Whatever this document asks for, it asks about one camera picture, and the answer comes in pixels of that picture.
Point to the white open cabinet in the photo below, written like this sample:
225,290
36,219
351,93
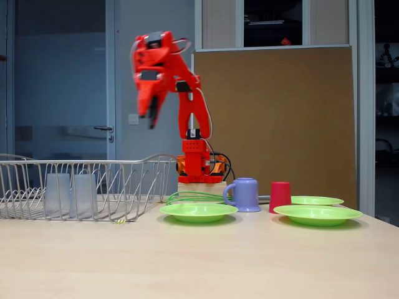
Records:
238,21

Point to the blue grey glass door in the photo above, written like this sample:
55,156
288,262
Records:
62,78

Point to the white light switch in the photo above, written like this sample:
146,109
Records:
133,119

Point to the green plastic plate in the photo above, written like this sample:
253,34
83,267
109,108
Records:
318,201
199,213
318,215

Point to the small red object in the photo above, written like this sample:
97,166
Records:
285,41

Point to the yellow black striped tape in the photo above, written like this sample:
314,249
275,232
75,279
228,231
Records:
120,221

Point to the orange LeRobot robot arm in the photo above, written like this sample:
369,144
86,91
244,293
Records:
193,155

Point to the orange table clamp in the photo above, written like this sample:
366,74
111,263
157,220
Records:
219,166
180,165

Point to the purple plastic mug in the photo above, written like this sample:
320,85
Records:
246,194

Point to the orange gripper black servo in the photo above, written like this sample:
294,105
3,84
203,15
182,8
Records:
148,89

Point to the red plastic cup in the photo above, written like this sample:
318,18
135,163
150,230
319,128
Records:
280,196

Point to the grey translucent plastic cup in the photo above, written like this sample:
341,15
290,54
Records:
58,196
83,196

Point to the wooden base block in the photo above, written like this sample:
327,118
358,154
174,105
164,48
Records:
202,191

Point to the brown board panel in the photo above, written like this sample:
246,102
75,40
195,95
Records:
280,124

